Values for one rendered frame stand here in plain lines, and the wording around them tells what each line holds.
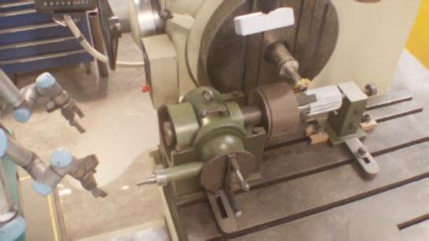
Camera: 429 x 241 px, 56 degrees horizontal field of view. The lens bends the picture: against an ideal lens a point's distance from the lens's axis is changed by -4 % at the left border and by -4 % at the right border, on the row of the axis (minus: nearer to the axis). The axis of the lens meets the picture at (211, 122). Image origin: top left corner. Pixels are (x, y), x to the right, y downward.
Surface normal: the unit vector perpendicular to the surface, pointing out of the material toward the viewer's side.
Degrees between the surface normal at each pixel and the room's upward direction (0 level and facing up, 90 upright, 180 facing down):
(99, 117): 0
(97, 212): 0
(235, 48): 90
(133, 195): 0
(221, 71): 90
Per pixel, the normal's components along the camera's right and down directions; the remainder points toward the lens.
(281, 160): 0.02, -0.71
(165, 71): 0.31, 0.68
